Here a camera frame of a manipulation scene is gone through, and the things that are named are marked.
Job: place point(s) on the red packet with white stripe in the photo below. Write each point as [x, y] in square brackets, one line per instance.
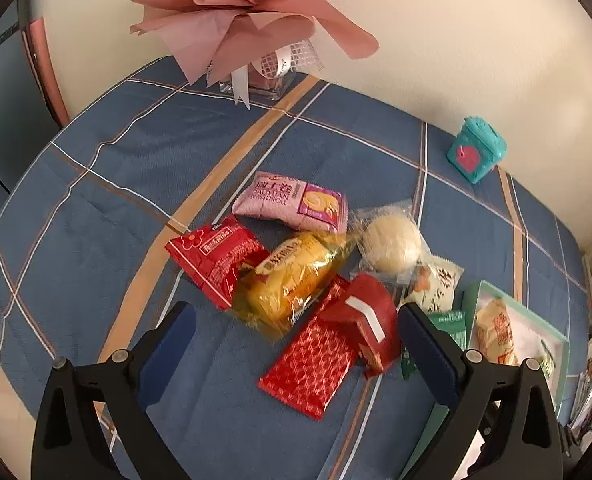
[363, 322]

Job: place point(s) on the pink swiss roll packet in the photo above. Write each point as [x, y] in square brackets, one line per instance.
[286, 202]

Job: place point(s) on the teal toy box pink hearts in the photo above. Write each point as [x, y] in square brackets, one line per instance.
[476, 152]

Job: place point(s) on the green edged white cardboard box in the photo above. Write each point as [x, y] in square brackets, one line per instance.
[526, 330]

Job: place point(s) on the green snack packet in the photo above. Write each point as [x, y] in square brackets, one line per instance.
[451, 327]

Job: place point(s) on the green and white packet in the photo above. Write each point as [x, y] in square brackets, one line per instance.
[546, 360]

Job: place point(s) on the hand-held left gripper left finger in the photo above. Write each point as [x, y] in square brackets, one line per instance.
[168, 350]

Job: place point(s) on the red packet with flower print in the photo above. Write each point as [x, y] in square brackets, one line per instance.
[211, 255]

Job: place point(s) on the round bun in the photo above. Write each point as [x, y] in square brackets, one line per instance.
[391, 245]

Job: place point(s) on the white snack packet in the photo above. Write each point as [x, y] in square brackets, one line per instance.
[433, 282]

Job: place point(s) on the cream and orange packet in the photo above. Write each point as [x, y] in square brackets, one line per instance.
[498, 332]

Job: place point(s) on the clear glass vase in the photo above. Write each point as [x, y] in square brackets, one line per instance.
[261, 82]

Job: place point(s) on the yellow cake packet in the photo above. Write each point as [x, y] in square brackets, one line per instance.
[291, 280]

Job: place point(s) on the blue plaid tablecloth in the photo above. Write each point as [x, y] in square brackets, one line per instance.
[126, 185]

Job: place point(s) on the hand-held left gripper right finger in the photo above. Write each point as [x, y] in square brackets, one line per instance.
[426, 355]

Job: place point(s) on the red patterned packet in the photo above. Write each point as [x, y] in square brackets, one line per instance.
[311, 365]

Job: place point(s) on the pink edged panel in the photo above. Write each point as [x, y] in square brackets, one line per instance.
[46, 75]

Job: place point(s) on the pink flower bouquet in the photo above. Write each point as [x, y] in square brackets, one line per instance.
[236, 10]

